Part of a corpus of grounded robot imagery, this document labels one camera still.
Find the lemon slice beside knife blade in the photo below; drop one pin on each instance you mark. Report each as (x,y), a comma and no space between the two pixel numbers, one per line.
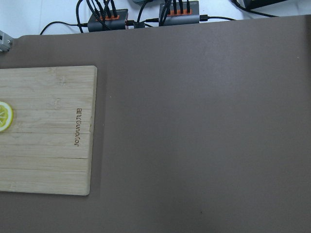
(6,116)

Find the aluminium frame post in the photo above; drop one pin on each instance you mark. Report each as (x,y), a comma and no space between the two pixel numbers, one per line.
(5,41)

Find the bamboo cutting board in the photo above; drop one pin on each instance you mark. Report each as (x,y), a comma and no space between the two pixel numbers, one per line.
(47,148)

